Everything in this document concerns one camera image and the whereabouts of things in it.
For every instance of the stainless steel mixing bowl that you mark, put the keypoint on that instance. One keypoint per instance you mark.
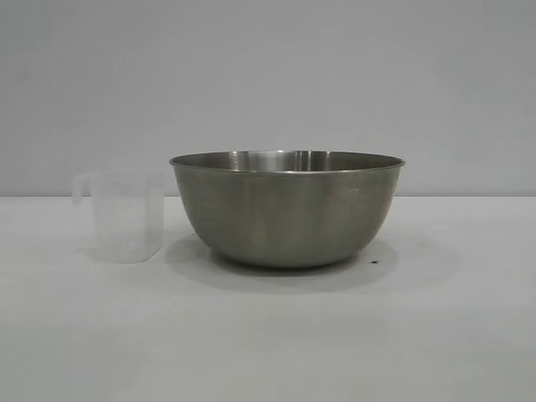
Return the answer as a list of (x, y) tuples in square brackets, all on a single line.
[(289, 209)]

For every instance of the clear plastic measuring cup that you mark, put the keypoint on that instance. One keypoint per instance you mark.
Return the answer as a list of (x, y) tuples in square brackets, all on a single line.
[(125, 218)]

